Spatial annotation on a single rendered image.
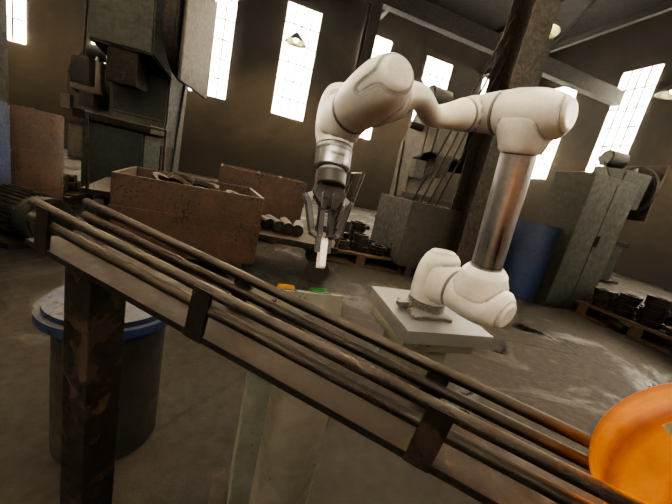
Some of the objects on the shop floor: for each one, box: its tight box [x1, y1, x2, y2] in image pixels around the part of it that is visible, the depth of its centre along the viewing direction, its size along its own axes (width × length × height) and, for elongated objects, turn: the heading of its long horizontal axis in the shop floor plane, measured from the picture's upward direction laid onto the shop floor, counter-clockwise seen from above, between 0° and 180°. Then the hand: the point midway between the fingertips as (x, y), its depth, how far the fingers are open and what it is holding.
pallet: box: [303, 220, 402, 273], centre depth 375 cm, size 120×81×44 cm
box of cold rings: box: [370, 193, 463, 277], centre depth 391 cm, size 123×93×87 cm
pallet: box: [571, 286, 672, 354], centre depth 315 cm, size 120×81×44 cm
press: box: [592, 150, 670, 285], centre depth 666 cm, size 137×116×271 cm
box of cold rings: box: [218, 164, 307, 225], centre depth 411 cm, size 103×83×75 cm
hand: (321, 253), depth 73 cm, fingers closed
